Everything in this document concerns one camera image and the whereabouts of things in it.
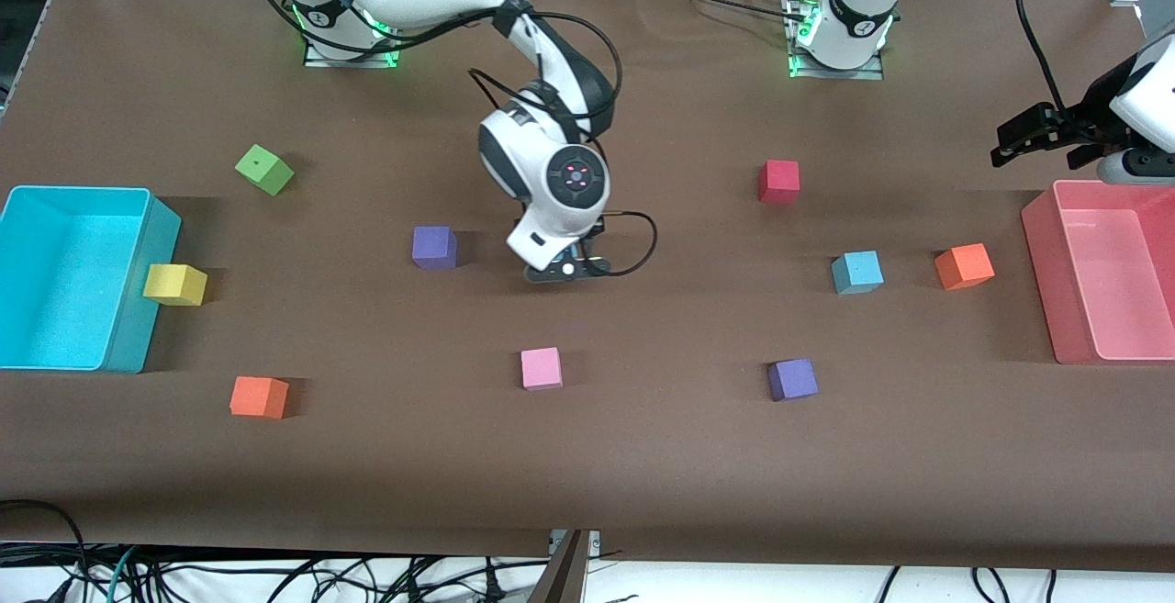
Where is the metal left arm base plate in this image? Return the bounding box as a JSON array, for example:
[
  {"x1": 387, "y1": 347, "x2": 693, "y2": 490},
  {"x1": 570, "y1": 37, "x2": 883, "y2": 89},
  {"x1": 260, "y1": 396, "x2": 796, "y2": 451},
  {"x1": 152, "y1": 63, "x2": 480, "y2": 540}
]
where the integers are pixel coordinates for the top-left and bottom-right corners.
[{"x1": 788, "y1": 0, "x2": 887, "y2": 81}]

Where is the red foam block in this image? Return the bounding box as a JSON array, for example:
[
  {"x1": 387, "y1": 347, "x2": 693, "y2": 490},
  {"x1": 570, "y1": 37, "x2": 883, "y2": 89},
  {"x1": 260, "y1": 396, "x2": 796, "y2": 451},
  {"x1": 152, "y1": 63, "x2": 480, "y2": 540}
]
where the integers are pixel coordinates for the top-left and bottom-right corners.
[{"x1": 758, "y1": 160, "x2": 800, "y2": 206}]

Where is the pink plastic bin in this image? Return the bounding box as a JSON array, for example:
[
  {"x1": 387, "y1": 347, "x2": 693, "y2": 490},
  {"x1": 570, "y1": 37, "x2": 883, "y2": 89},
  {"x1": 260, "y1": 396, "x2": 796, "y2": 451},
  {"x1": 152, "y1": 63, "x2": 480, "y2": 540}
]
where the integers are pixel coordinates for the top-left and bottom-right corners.
[{"x1": 1021, "y1": 179, "x2": 1175, "y2": 365}]

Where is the dark metal pole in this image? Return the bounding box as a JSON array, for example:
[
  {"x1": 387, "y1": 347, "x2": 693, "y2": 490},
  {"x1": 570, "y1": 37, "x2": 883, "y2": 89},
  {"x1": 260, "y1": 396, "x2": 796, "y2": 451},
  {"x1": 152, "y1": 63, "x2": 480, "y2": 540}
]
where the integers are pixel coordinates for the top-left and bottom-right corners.
[{"x1": 528, "y1": 531, "x2": 590, "y2": 603}]

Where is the teal cable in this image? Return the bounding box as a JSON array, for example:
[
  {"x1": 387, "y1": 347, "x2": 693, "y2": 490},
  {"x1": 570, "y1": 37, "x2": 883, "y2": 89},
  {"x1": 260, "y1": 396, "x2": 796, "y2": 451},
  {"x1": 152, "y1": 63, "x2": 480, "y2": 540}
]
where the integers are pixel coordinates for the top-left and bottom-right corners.
[{"x1": 104, "y1": 545, "x2": 140, "y2": 603}]

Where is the light blue foam block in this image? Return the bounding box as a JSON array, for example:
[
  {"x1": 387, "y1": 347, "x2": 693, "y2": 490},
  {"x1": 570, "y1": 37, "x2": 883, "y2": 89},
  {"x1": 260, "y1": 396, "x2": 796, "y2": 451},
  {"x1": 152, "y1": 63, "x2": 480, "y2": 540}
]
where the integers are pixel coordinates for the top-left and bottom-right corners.
[{"x1": 832, "y1": 250, "x2": 885, "y2": 296}]

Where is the pink foam block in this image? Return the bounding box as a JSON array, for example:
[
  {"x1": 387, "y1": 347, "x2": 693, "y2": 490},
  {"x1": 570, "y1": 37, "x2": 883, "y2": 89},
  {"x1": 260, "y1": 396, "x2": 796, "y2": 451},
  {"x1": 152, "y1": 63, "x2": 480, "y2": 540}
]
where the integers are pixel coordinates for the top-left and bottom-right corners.
[{"x1": 520, "y1": 347, "x2": 564, "y2": 392}]

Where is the yellow foam block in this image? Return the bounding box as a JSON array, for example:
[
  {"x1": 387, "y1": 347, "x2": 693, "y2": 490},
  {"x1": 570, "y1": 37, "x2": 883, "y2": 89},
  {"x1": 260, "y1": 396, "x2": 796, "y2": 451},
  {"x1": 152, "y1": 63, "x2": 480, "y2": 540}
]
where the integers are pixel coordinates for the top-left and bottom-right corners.
[{"x1": 142, "y1": 263, "x2": 208, "y2": 307}]

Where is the orange foam block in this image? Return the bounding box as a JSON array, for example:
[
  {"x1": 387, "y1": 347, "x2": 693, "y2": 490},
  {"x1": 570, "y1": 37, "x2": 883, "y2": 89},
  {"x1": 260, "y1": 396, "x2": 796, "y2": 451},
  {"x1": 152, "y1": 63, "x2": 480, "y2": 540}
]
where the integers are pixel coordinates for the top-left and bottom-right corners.
[
  {"x1": 229, "y1": 375, "x2": 290, "y2": 420},
  {"x1": 934, "y1": 243, "x2": 996, "y2": 292}
]

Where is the purple foam block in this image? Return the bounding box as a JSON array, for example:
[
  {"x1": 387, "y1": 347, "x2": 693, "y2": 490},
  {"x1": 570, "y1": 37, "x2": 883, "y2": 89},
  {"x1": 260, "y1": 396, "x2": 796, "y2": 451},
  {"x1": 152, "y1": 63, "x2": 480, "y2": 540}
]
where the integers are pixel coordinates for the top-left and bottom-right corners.
[
  {"x1": 767, "y1": 358, "x2": 820, "y2": 402},
  {"x1": 411, "y1": 225, "x2": 458, "y2": 271}
]

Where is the cyan plastic bin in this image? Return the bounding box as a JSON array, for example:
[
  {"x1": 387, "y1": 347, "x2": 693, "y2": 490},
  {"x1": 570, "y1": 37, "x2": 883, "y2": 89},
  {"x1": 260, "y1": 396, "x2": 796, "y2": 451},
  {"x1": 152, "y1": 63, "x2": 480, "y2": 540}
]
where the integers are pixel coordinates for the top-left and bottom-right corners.
[{"x1": 0, "y1": 185, "x2": 182, "y2": 374}]

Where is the green foam block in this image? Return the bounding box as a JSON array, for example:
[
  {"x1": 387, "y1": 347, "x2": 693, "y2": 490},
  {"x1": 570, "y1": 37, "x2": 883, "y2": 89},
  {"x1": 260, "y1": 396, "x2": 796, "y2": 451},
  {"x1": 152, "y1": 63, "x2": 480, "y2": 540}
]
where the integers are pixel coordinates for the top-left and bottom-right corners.
[{"x1": 235, "y1": 144, "x2": 296, "y2": 197}]

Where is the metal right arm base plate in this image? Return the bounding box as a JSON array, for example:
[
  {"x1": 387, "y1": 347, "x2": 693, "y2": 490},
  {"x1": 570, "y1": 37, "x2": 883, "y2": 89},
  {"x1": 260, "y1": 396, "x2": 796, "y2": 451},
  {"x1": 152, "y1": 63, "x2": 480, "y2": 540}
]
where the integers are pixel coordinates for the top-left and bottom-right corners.
[{"x1": 303, "y1": 0, "x2": 403, "y2": 69}]

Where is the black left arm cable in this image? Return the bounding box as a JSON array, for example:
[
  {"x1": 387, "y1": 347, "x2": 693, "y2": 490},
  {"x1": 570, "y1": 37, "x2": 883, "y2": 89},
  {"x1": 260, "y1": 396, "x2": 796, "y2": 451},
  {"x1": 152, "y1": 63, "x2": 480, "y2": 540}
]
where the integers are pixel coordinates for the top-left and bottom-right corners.
[{"x1": 1013, "y1": 0, "x2": 1072, "y2": 116}]

